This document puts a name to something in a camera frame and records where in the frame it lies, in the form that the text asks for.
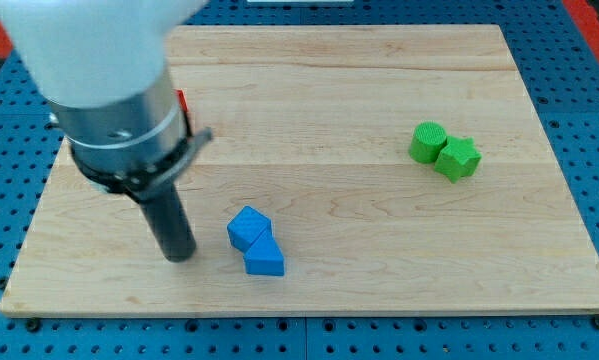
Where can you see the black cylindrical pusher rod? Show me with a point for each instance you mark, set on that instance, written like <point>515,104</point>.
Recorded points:
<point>169,224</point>

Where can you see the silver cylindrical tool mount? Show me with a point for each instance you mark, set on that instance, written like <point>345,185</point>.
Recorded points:
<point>136,146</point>

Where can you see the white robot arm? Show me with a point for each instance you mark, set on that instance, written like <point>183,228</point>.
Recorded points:
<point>102,67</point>

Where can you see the blue triangle block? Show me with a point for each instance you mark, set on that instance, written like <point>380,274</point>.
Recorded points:
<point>264,257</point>

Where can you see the blue cube block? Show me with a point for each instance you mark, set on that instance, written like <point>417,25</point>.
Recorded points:
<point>246,227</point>

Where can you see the wooden board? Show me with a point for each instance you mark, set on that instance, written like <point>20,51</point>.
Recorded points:
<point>311,127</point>

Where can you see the green cylinder block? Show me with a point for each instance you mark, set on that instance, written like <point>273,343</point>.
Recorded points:
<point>428,139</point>

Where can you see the green star block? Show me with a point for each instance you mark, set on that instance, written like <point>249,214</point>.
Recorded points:
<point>459,158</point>

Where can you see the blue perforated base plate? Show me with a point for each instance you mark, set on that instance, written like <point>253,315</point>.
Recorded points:
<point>561,75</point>

